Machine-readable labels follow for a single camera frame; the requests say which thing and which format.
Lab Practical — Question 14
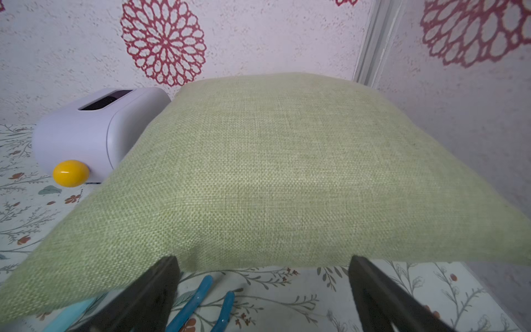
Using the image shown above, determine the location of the green fabric pillow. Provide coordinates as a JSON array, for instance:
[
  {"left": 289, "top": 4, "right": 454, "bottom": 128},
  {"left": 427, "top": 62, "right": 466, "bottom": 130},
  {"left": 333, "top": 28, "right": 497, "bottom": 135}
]
[{"left": 1, "top": 73, "right": 530, "bottom": 323}]

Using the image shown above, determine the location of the blue rake yellow handle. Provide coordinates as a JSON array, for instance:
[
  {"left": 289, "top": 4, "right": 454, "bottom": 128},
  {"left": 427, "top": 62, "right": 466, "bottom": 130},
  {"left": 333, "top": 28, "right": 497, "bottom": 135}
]
[{"left": 165, "top": 275, "right": 235, "bottom": 332}]

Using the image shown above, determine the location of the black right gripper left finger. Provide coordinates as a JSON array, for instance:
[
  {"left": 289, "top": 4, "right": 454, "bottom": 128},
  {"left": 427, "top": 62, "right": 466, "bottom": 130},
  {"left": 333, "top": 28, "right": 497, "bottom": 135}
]
[{"left": 76, "top": 256, "right": 181, "bottom": 331}]

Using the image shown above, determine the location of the lavender box with yellow knob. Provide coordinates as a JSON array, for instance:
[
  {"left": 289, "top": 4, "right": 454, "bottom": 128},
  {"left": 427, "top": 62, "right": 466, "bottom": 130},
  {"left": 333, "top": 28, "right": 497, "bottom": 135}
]
[{"left": 33, "top": 87, "right": 171, "bottom": 183}]

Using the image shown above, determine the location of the light blue fork white handle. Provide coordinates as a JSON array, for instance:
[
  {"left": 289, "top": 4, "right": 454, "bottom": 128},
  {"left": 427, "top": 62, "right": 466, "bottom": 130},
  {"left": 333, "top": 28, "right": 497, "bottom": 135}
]
[{"left": 43, "top": 297, "right": 96, "bottom": 332}]

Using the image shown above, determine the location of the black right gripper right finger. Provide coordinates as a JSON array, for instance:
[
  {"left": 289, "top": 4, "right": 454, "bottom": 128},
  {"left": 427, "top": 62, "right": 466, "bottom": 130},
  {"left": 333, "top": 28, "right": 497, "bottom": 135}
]
[{"left": 348, "top": 255, "right": 453, "bottom": 331}]

